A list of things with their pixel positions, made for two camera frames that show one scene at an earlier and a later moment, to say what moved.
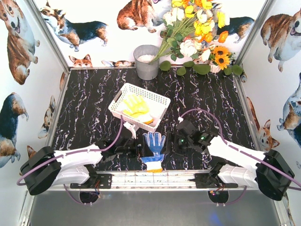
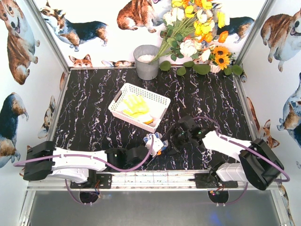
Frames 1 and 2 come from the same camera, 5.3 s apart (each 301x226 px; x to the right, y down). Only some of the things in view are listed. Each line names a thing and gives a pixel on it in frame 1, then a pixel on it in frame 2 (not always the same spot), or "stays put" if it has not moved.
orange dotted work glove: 136,106 stays put
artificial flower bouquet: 189,33 stays put
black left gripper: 132,146 → 148,155
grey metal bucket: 143,54 stays put
